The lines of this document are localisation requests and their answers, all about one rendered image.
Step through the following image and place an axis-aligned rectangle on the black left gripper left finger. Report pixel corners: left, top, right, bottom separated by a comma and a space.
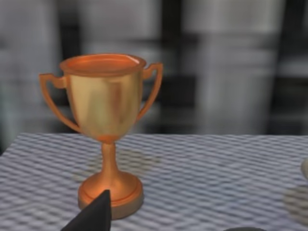
60, 189, 113, 231

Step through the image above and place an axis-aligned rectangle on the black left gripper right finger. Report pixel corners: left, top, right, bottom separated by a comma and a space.
223, 226, 263, 231

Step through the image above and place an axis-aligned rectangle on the copper gold trophy cup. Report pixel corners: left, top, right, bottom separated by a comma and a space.
38, 53, 164, 220

